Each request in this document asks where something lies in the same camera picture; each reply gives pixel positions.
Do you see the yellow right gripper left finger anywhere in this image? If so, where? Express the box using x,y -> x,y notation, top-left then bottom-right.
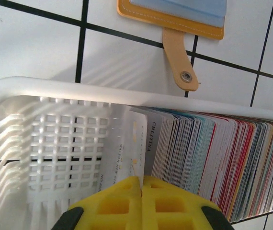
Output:
52,176 -> 143,230

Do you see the stack of colourful cards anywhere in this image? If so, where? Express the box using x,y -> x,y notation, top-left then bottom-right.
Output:
150,109 -> 273,222

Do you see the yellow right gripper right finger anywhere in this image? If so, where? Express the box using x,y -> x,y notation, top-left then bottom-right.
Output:
141,176 -> 235,230

